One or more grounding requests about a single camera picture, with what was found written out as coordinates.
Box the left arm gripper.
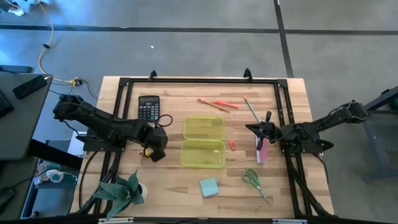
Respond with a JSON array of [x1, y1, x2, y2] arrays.
[[143, 124, 167, 163]]

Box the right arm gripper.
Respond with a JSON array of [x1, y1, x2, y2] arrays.
[[256, 111, 278, 152]]

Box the green pencil with pink eraser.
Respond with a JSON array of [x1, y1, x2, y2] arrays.
[[243, 95, 262, 124]]

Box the orange pen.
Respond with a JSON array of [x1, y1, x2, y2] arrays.
[[214, 99, 240, 110]]

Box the yellow-green translucent pencil case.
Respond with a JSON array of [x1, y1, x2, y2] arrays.
[[180, 115, 227, 169]]

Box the orange pencil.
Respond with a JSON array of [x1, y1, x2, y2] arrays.
[[197, 98, 231, 113]]

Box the green-handled scissors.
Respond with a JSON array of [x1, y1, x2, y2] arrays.
[[241, 167, 272, 207]]

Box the blue sticky note pad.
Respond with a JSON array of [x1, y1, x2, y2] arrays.
[[199, 177, 220, 198]]

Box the pink and white flat pack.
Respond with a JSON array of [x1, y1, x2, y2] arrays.
[[255, 134, 269, 165]]

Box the white plant pot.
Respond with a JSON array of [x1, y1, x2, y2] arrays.
[[136, 182, 149, 200]]

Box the black desk calculator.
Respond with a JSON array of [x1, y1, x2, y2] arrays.
[[137, 95, 161, 123]]

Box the artificial green plant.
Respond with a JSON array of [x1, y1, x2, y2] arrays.
[[92, 170, 146, 221]]

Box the black desk beam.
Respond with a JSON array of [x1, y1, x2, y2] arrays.
[[26, 138, 83, 170]]

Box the teal and white bag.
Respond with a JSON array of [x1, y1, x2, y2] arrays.
[[33, 160, 78, 190]]

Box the grey metal cart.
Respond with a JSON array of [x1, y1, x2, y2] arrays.
[[362, 85, 398, 183]]

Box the grey desk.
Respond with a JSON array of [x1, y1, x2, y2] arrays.
[[0, 73, 53, 161]]

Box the black smartphone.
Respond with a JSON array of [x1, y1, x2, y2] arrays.
[[12, 74, 48, 100]]

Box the black flat device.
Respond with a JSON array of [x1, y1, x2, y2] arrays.
[[0, 90, 15, 118]]

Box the black flat bar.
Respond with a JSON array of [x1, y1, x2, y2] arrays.
[[0, 64, 34, 75]]

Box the small white crumpled object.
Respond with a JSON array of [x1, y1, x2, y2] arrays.
[[7, 2, 25, 17]]

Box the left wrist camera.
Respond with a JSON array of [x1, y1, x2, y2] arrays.
[[157, 126, 169, 152]]

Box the black left wrist camera cable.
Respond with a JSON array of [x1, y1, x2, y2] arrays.
[[157, 114, 174, 128]]

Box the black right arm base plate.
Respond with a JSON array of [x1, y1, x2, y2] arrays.
[[279, 138, 335, 155]]

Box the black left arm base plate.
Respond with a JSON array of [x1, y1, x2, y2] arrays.
[[76, 133, 127, 152]]

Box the silver aluminium bracket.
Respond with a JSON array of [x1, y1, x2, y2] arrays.
[[272, 218, 308, 224], [98, 217, 134, 224]]

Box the black aluminium table frame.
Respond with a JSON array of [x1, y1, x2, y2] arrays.
[[72, 67, 336, 218]]

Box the yellow floor cable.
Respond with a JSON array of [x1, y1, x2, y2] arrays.
[[37, 1, 78, 86]]

